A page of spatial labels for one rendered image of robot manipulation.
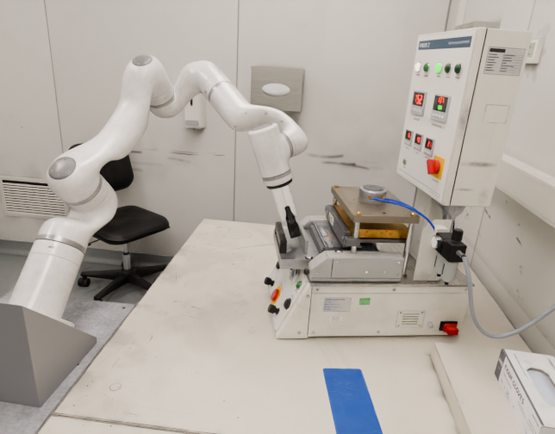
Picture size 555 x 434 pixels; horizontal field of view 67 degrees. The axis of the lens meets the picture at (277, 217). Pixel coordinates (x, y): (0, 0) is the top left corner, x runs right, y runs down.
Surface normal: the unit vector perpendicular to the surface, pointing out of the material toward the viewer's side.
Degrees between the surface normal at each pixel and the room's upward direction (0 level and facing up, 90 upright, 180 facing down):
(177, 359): 0
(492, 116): 90
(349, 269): 90
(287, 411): 0
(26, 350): 90
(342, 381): 0
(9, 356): 90
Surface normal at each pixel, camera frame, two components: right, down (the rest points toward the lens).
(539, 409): 0.15, -0.92
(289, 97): -0.10, 0.34
